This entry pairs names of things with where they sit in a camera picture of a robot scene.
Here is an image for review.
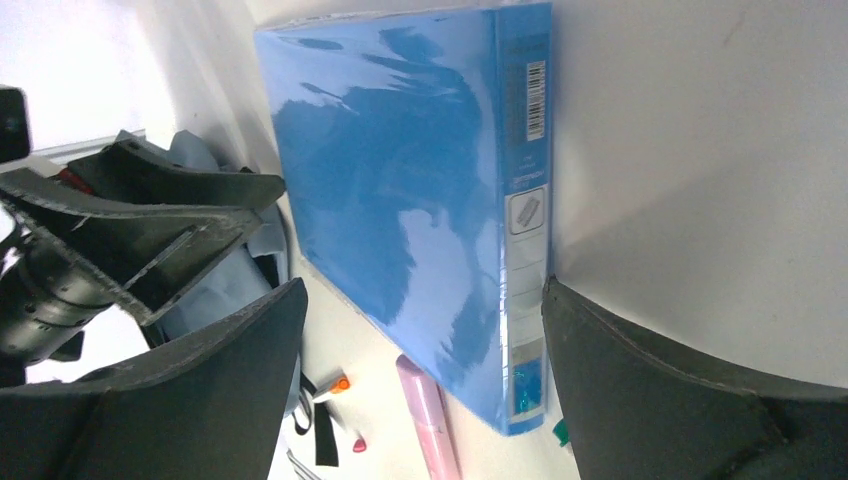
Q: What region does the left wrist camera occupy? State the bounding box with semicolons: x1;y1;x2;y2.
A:
0;85;32;164

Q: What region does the pink-capped white marker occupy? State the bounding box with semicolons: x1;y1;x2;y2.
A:
352;437;368;453

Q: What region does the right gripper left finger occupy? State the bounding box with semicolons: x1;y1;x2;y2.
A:
1;278;308;479

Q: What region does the orange-capped white marker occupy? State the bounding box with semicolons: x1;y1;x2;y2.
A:
312;374;351;403

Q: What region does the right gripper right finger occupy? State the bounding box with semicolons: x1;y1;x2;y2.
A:
541;277;847;479

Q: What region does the blue-grey backpack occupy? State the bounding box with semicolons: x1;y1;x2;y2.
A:
117;130;338;466

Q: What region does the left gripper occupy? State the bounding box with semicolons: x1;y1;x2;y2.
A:
1;139;285;369

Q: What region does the pink highlighter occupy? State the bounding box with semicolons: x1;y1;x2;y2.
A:
395;355;462;479

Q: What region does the green-capped white marker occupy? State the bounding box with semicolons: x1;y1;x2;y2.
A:
552;419;570;447

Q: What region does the blue binder folder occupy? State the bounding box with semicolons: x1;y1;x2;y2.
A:
254;2;553;435

